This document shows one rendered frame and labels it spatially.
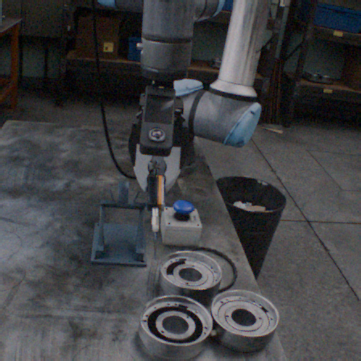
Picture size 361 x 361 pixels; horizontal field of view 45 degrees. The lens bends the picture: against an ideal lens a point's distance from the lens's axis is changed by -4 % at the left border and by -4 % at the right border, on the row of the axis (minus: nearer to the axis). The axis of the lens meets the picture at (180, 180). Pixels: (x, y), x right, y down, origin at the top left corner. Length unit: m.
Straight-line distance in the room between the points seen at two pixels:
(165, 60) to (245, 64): 0.43
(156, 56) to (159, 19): 0.05
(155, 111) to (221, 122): 0.42
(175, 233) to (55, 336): 0.32
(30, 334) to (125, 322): 0.14
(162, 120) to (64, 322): 0.33
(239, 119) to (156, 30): 0.45
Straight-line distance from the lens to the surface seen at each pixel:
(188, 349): 0.64
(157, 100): 0.67
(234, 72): 1.06
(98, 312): 0.72
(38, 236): 0.89
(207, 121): 1.07
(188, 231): 0.87
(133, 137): 0.72
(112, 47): 4.10
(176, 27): 0.66
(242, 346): 0.68
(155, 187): 0.74
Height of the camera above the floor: 1.30
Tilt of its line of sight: 26 degrees down
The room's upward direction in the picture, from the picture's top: 9 degrees clockwise
